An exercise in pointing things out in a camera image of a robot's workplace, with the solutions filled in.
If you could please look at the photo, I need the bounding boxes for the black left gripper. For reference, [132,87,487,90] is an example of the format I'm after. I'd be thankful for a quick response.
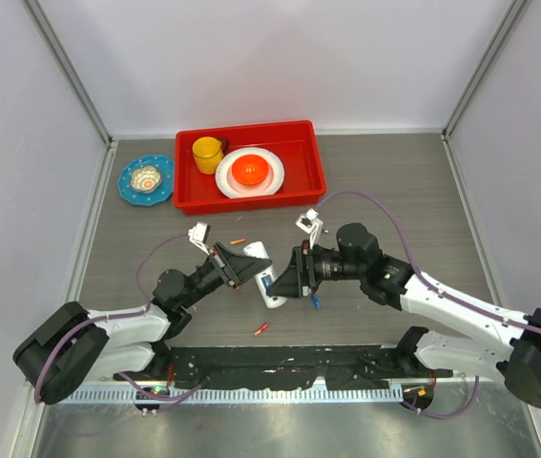
[180,242,270,309]

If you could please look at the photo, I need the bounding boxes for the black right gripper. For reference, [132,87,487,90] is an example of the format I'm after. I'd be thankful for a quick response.
[268,239,365,298]

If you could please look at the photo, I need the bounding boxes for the white air conditioner remote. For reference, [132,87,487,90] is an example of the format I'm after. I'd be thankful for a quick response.
[243,241,286,309]

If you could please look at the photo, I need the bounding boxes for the blue battery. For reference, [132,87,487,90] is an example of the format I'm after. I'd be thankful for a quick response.
[311,295,321,311]
[261,277,272,289]

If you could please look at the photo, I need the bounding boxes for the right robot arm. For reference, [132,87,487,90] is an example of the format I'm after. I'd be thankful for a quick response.
[267,222,541,409]

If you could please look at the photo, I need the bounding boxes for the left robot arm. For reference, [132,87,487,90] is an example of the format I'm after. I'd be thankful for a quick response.
[12,241,273,405]

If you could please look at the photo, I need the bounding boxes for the orange battery left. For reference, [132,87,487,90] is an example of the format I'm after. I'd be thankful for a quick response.
[253,323,269,337]

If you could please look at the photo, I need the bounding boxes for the red plastic tray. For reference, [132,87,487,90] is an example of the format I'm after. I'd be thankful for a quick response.
[173,120,326,216]

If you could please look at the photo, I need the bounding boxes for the white plate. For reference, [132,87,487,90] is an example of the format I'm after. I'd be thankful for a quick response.
[215,147,285,198]

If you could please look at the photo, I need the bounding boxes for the orange bowl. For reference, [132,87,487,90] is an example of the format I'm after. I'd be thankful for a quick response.
[231,154,269,187]

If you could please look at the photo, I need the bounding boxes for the yellow mug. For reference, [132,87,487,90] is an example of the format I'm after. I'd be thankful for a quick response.
[192,136,230,175]

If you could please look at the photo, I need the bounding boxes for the blue dotted plate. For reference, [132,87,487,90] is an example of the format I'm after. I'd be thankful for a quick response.
[117,154,175,207]

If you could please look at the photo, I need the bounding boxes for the small patterned bowl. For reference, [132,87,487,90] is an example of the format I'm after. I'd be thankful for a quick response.
[130,165,162,194]

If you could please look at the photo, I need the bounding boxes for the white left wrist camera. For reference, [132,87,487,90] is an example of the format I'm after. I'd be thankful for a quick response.
[188,221,210,255]

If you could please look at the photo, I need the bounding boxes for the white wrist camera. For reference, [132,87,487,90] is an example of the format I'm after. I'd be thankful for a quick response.
[296,208,323,248]
[188,221,210,255]

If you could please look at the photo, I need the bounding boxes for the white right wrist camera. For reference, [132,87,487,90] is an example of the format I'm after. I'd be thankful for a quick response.
[296,208,323,248]

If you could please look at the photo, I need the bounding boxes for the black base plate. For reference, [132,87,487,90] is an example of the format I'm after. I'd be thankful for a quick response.
[127,344,453,391]

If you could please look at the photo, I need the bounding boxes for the white cable duct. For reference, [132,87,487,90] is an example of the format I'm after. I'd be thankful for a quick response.
[62,382,404,406]

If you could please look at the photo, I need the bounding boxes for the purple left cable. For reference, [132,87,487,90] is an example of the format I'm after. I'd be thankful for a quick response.
[33,233,204,414]

